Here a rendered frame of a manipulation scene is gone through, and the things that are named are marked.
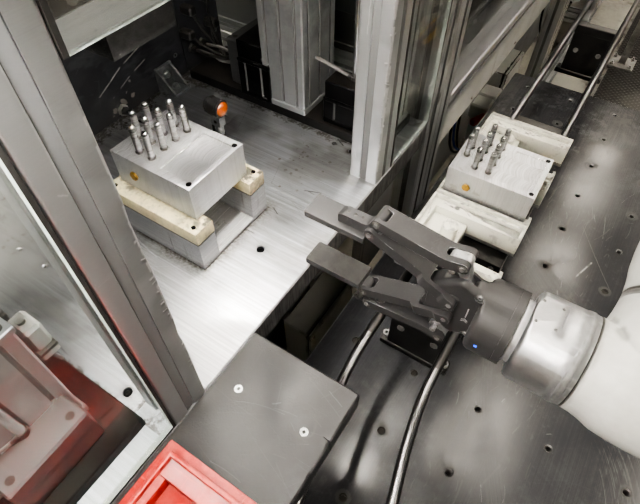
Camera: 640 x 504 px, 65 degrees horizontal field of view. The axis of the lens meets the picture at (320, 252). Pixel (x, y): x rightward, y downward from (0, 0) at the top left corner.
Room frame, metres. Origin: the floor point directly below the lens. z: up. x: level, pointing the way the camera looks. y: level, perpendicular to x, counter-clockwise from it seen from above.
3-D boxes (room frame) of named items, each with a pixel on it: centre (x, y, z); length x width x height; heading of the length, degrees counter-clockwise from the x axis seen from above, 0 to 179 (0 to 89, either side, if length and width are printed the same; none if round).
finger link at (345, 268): (0.35, -0.02, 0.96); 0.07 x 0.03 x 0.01; 57
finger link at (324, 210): (0.35, -0.02, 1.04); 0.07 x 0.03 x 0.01; 57
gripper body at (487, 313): (0.26, -0.15, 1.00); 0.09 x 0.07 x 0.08; 57
